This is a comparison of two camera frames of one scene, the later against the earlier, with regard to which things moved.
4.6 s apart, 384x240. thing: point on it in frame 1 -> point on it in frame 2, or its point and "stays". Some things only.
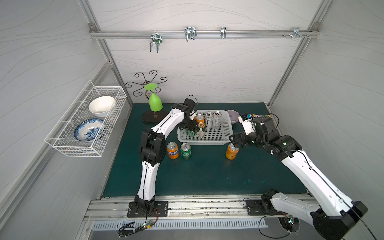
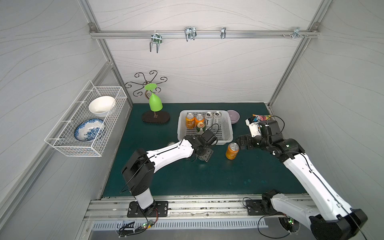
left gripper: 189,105 -> 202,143
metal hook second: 190,32 stays
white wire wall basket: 86,128 stays
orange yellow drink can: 231,152 stays
